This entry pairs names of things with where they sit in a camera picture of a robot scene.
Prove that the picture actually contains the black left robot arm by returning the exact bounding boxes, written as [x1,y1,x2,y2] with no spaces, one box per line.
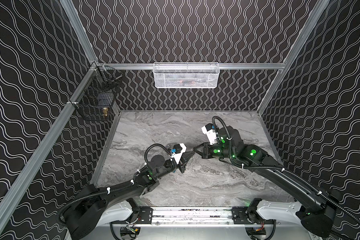
[56,144,195,240]

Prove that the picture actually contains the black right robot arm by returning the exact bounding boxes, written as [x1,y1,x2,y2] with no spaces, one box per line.
[193,116,360,239]

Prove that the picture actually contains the brass padlock in basket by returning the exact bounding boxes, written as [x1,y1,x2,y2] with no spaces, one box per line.
[102,108,109,117]

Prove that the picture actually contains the aluminium back crossbar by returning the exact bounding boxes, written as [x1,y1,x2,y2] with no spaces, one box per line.
[100,63,286,71]

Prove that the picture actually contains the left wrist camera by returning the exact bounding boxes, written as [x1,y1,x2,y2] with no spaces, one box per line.
[170,143,187,164]

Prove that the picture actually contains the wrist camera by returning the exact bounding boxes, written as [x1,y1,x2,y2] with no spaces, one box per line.
[202,123,218,145]
[170,143,187,164]

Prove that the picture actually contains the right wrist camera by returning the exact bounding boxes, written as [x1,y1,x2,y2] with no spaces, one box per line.
[202,123,218,145]

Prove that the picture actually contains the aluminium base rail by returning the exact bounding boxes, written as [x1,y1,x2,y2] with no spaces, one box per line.
[113,206,277,227]

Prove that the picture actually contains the white mesh wall basket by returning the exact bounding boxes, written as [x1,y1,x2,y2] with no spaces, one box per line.
[152,67,220,89]

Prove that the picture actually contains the black wire wall basket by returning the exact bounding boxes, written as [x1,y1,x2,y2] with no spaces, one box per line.
[74,67,123,123]

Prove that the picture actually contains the aluminium frame post back right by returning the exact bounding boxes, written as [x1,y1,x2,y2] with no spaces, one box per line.
[257,0,330,117]

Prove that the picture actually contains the aluminium frame post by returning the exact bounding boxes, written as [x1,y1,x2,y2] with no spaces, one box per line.
[60,0,98,63]
[257,0,330,117]

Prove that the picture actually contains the aluminium frame post back left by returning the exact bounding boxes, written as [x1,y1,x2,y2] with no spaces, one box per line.
[60,0,98,63]

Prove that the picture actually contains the aluminium left side rail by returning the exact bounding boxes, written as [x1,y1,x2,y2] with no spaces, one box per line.
[0,62,97,235]

